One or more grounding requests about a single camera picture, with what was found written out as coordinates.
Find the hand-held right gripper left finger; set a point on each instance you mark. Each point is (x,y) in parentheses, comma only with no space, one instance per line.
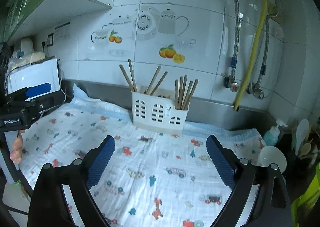
(100,162)

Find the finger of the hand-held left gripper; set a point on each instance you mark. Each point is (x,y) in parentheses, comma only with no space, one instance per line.
(50,103)
(37,89)

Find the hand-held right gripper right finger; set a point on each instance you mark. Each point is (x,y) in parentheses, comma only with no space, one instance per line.
(221,162)

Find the white plastic utensil holder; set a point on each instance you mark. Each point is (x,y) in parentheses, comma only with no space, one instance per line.
(160,117)

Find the bunch of wooden chopsticks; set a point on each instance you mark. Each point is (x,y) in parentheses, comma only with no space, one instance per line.
(181,92)

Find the person's left hand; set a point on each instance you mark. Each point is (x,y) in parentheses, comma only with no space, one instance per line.
(16,152)

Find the white box appliance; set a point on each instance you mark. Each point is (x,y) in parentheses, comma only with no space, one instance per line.
(35,76)

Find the white plastic jug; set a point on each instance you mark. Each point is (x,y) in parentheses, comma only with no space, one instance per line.
(27,45)

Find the printed white cloth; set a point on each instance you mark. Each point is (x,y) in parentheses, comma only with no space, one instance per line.
(150,162)

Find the white ceramic bowl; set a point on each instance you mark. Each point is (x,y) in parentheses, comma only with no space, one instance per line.
(272,159)

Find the teal soap pump bottle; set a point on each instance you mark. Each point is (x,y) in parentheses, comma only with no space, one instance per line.
(271,135)

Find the dark utensil container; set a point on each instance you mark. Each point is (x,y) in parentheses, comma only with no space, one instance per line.
(295,164)

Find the metal water valve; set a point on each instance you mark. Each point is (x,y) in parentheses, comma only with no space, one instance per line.
(256,92)

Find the wooden spoon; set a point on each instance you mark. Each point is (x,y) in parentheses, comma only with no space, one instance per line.
(306,149)

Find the yellow green bag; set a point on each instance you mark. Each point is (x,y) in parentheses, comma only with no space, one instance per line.
(307,192)

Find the black wall socket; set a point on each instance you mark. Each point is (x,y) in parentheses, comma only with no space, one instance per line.
(50,39)

